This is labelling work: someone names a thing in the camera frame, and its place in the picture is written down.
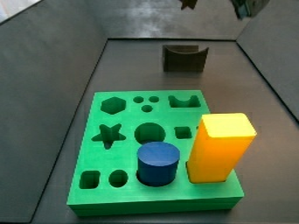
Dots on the brown star prism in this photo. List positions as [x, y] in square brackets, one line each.
[189, 4]

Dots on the blue cylinder block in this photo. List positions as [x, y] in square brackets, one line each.
[158, 160]

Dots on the green shape sorter board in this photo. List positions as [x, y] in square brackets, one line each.
[132, 169]

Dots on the dark second gripper body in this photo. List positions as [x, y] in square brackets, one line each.
[249, 8]

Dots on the yellow square prism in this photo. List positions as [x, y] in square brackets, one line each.
[224, 138]

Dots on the black curved fixture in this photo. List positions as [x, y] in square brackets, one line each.
[184, 58]

